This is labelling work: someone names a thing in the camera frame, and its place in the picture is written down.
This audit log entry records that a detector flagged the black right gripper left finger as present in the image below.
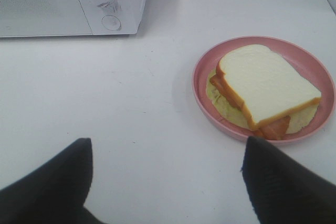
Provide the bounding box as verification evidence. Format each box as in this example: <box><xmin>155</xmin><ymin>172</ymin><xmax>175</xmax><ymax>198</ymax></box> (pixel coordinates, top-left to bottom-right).
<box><xmin>1</xmin><ymin>138</ymin><xmax>101</xmax><ymax>223</ymax></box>

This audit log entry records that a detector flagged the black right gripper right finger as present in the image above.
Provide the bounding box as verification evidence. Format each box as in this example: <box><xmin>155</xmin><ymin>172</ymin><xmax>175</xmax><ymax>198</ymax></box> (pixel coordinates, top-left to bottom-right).
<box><xmin>241</xmin><ymin>136</ymin><xmax>335</xmax><ymax>223</ymax></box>

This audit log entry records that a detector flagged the pink round plate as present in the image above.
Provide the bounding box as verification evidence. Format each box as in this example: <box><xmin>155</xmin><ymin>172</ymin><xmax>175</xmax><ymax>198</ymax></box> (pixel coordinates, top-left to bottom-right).
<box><xmin>192</xmin><ymin>36</ymin><xmax>335</xmax><ymax>144</ymax></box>

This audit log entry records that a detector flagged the white bread sandwich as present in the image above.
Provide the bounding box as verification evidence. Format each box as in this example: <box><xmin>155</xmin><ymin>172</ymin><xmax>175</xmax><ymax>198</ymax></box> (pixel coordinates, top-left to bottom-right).
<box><xmin>206</xmin><ymin>44</ymin><xmax>322</xmax><ymax>140</ymax></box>

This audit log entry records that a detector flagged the round white door button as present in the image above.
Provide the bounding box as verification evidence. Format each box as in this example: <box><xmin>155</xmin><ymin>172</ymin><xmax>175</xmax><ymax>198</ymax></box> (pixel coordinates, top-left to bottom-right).
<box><xmin>102</xmin><ymin>15</ymin><xmax>121</xmax><ymax>31</ymax></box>

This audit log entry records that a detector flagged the white microwave door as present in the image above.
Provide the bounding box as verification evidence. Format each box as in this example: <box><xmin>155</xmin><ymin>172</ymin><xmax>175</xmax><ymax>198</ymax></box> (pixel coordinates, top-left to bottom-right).
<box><xmin>1</xmin><ymin>0</ymin><xmax>92</xmax><ymax>37</ymax></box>

